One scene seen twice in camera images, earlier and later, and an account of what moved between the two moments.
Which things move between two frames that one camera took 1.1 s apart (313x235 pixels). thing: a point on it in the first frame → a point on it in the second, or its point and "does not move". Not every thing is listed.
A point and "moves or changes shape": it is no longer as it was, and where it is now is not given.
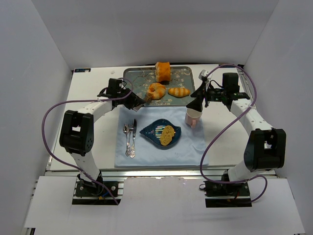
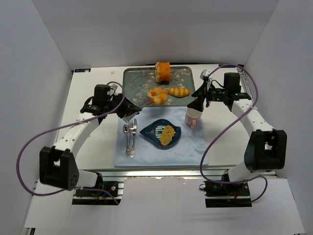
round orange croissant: (156, 91) moves or changes shape
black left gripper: (134, 101) → (124, 106)
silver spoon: (125, 128) does not move
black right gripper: (202, 90) does not move
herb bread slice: (167, 133) does not move
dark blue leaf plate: (153, 132) does not move
